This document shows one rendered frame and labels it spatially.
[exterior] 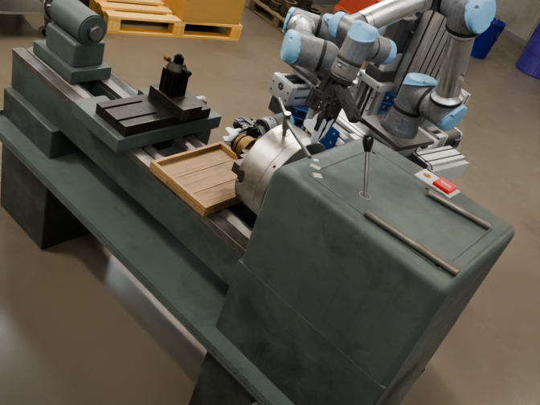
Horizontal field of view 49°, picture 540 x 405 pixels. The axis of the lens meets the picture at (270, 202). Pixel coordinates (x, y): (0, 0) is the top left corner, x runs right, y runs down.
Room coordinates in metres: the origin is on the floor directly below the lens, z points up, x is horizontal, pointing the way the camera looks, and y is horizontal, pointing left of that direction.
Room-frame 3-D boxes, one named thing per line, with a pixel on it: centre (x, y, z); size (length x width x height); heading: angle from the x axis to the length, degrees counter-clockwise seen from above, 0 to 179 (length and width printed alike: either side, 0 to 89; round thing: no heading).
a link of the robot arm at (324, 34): (2.51, 0.00, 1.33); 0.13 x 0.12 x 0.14; 97
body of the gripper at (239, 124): (1.91, 0.16, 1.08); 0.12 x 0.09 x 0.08; 149
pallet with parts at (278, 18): (6.68, 0.39, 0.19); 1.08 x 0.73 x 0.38; 49
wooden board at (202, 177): (1.83, 0.23, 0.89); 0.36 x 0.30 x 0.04; 149
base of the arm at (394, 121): (2.19, -0.38, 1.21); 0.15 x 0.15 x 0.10
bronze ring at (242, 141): (1.77, 0.14, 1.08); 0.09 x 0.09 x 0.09; 60
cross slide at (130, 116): (2.04, 0.55, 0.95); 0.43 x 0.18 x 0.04; 149
